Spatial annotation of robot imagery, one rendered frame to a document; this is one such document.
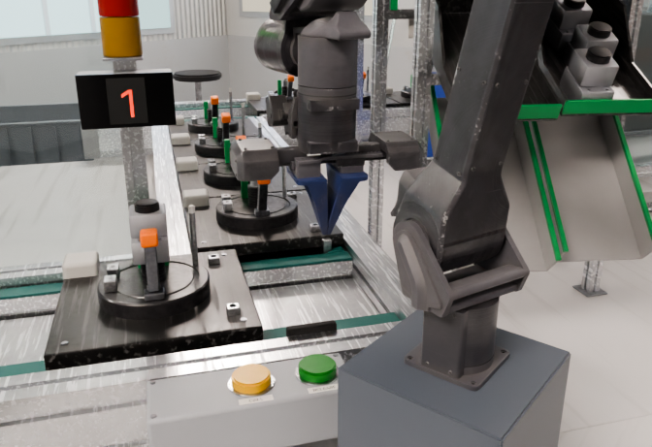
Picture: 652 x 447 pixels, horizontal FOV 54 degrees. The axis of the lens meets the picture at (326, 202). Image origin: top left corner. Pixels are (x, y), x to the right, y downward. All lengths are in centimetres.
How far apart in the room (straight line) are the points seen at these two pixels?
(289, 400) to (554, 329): 50
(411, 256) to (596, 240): 52
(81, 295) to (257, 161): 37
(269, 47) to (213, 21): 547
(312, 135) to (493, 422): 30
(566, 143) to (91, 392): 73
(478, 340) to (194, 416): 29
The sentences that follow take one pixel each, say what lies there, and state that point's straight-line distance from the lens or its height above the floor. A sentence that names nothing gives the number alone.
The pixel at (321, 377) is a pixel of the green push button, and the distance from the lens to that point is 68.
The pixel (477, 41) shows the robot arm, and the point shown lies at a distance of 44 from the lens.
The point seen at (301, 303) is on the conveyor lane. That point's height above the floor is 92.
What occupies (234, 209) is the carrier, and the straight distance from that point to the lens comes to 108.
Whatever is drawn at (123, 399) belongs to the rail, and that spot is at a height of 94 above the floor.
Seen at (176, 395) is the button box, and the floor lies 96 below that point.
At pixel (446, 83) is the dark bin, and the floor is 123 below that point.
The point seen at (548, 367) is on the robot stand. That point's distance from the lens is 55.
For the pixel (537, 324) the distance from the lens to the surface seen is 104.
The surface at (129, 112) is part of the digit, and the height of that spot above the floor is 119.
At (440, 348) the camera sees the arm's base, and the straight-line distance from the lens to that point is 51.
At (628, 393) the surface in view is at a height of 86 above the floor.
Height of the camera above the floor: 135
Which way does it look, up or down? 19 degrees down
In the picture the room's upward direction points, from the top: straight up
